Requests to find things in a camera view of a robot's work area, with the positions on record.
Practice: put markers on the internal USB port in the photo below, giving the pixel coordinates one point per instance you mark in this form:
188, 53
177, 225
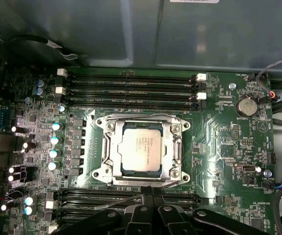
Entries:
248, 168

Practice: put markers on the metal socket cover frame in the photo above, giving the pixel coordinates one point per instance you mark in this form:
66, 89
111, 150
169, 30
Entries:
118, 132

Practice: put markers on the CPU chip with silver top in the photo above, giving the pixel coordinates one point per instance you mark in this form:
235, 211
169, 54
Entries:
140, 149

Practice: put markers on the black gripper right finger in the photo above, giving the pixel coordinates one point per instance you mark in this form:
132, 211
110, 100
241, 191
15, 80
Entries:
159, 198

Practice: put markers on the black PC case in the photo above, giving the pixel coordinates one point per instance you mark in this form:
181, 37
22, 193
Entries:
106, 29

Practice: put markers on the CPU socket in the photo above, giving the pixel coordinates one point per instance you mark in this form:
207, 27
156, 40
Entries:
99, 122

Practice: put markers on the green motherboard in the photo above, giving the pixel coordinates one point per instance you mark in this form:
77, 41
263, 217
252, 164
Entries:
204, 122

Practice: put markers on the round coin battery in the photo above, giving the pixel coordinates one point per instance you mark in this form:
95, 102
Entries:
247, 107

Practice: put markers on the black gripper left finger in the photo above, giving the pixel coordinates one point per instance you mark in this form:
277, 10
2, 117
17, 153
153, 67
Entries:
147, 198

